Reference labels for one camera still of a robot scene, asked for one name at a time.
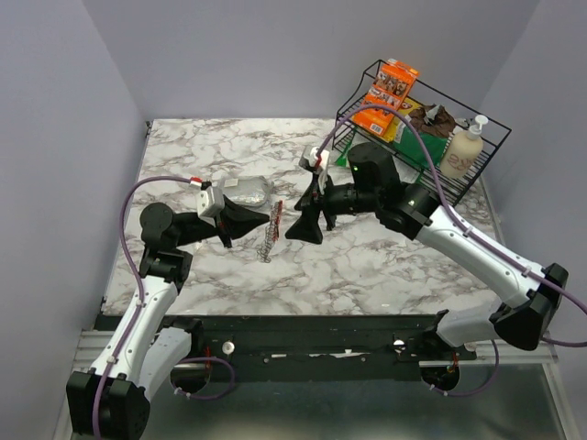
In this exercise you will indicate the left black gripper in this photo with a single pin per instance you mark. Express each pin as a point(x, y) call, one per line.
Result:
point(238, 220)

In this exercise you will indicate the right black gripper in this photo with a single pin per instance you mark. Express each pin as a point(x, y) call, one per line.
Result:
point(306, 227)

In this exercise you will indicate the metal keyring coil red holder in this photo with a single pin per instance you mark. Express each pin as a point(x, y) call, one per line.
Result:
point(271, 235)

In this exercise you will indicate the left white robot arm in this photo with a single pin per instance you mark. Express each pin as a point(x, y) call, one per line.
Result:
point(112, 399)

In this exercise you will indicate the clear plastic bag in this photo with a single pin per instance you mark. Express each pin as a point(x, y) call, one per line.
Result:
point(251, 191)

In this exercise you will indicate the white green pouch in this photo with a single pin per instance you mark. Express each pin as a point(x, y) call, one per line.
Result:
point(342, 161)

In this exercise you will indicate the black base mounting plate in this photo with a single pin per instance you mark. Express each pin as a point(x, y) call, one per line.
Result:
point(296, 348)

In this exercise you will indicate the yellow snack packet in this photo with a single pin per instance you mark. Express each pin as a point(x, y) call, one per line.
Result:
point(396, 128)

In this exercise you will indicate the green and brown bag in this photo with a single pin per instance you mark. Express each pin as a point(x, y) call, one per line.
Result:
point(434, 124)

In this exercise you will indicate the orange snack box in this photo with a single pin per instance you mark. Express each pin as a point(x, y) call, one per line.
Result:
point(393, 82)

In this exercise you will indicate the cream pump soap bottle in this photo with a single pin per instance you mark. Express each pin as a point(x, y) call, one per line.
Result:
point(463, 149)

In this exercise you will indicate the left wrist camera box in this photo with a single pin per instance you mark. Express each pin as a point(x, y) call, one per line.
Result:
point(209, 202)

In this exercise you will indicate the aluminium extrusion rail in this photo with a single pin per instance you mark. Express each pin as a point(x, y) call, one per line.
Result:
point(483, 353)
point(90, 345)

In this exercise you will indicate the right aluminium extrusion rail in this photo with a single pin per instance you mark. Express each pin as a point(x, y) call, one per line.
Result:
point(483, 353)

